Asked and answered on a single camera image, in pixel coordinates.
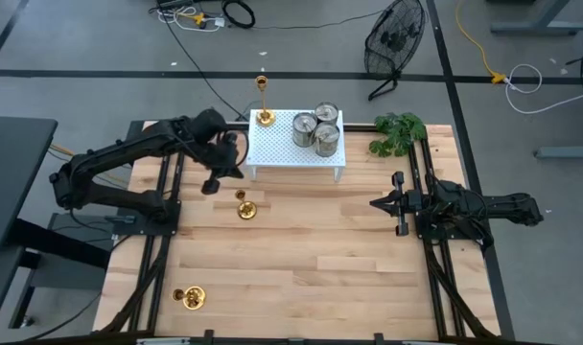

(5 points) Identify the grey desk foot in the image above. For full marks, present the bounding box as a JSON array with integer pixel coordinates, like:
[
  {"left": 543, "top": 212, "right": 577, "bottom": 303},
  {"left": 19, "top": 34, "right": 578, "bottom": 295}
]
[{"left": 534, "top": 145, "right": 583, "bottom": 161}]

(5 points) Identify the long black floor cable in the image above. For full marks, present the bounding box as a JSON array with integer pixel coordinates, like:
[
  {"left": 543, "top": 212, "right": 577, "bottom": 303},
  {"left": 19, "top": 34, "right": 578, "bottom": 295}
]
[{"left": 159, "top": 9, "right": 228, "bottom": 112}]

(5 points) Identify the tall brass candlestick holder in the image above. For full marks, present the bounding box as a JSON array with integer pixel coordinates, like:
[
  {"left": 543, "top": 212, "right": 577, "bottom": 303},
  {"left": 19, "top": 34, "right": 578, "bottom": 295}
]
[{"left": 254, "top": 75, "right": 277, "bottom": 127}]

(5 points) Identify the silver scented candle tin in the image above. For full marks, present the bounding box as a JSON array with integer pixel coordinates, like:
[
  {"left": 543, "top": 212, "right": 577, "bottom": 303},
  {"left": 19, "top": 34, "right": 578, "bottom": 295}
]
[
  {"left": 314, "top": 101, "right": 340, "bottom": 127},
  {"left": 291, "top": 111, "right": 319, "bottom": 149},
  {"left": 313, "top": 122, "right": 341, "bottom": 158}
]

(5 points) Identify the short brass candlestick holder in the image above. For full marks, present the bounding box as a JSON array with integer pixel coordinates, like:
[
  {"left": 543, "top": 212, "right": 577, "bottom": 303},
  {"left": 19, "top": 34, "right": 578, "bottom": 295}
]
[
  {"left": 171, "top": 285, "right": 208, "bottom": 311},
  {"left": 234, "top": 189, "right": 259, "bottom": 221}
]

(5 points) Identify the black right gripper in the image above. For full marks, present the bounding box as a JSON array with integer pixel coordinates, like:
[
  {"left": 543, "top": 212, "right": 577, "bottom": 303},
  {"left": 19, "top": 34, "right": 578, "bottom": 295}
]
[{"left": 370, "top": 171, "right": 423, "bottom": 237}]

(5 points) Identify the black power strip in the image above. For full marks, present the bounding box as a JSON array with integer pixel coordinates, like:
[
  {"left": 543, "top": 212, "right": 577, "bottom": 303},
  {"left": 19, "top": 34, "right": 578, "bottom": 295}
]
[{"left": 155, "top": 0, "right": 198, "bottom": 11}]

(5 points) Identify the black aluminium table frame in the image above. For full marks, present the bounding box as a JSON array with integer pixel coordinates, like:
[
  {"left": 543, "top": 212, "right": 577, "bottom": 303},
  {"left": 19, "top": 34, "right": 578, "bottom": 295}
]
[{"left": 93, "top": 122, "right": 501, "bottom": 345}]

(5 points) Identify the grey desk leg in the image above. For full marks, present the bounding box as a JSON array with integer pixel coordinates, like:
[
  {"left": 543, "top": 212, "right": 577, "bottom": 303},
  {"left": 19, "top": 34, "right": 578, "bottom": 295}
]
[{"left": 490, "top": 0, "right": 583, "bottom": 36}]

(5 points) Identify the yellow extension cable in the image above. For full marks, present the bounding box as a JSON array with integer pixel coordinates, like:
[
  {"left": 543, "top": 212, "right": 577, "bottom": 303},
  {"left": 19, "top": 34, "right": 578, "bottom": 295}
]
[{"left": 454, "top": 0, "right": 508, "bottom": 85}]

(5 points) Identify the thin black floor cable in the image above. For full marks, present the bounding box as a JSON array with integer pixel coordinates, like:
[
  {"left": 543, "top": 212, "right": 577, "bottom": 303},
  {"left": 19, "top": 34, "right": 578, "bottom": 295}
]
[{"left": 252, "top": 9, "right": 386, "bottom": 31}]

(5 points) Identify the white power cable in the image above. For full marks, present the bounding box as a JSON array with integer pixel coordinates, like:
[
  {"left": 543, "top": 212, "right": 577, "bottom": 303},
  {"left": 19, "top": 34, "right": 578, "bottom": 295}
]
[{"left": 504, "top": 62, "right": 583, "bottom": 115}]

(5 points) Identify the dark grey desk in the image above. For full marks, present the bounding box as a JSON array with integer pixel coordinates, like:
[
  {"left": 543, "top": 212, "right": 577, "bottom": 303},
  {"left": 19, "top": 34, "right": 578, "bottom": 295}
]
[{"left": 0, "top": 116, "right": 113, "bottom": 336}]

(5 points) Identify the black cable bundle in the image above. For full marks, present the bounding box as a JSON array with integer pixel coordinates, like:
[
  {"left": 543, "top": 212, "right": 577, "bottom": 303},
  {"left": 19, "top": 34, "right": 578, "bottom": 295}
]
[{"left": 565, "top": 44, "right": 583, "bottom": 91}]

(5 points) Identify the black floor fan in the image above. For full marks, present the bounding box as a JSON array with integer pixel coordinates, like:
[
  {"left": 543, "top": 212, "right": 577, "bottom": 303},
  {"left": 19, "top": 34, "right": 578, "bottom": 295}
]
[{"left": 362, "top": 0, "right": 427, "bottom": 103}]

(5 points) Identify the white tangled cable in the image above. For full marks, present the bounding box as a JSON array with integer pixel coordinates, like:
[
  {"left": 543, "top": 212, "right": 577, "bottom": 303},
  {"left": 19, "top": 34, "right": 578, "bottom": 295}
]
[{"left": 155, "top": 6, "right": 216, "bottom": 33}]

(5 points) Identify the green potted plant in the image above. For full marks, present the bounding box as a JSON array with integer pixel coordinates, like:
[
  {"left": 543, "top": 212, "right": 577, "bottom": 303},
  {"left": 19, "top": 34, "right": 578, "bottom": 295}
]
[{"left": 367, "top": 112, "right": 428, "bottom": 158}]

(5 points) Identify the white perforated metal shelf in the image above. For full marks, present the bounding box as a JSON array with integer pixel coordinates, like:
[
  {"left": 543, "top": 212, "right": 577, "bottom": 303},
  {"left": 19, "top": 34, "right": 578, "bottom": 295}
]
[{"left": 245, "top": 108, "right": 346, "bottom": 183}]

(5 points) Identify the black coiled cable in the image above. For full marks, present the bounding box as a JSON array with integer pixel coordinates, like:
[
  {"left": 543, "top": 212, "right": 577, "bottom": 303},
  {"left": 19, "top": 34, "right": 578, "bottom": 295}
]
[{"left": 222, "top": 0, "right": 257, "bottom": 30}]

